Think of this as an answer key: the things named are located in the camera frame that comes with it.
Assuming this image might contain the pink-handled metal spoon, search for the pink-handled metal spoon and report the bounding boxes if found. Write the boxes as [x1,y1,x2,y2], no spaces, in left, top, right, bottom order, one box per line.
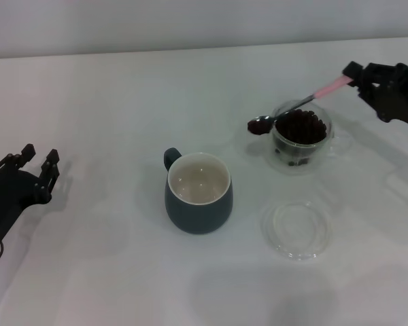
[247,75,353,136]

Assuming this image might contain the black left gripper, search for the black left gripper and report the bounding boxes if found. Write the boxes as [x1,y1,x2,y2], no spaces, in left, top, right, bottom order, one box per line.
[0,143,61,242]

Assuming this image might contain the few coffee beans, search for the few coffee beans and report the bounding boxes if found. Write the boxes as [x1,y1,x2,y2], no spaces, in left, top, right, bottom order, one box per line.
[248,120,269,136]

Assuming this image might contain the coffee bean pile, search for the coffee bean pile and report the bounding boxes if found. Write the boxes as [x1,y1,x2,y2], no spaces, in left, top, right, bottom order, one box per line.
[274,108,328,146]

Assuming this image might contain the clear double-wall glass cup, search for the clear double-wall glass cup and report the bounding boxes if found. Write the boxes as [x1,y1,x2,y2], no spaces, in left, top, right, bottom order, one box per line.
[260,99,353,177]

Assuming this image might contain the clear glass saucer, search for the clear glass saucer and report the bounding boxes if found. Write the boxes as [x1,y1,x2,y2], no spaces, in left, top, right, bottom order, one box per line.
[260,200,331,261]

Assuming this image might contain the dark teal ceramic mug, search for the dark teal ceramic mug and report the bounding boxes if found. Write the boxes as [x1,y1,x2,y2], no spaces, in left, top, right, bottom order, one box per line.
[163,147,235,235]

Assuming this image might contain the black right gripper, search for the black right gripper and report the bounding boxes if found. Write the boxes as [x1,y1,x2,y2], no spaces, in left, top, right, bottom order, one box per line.
[342,60,408,131]

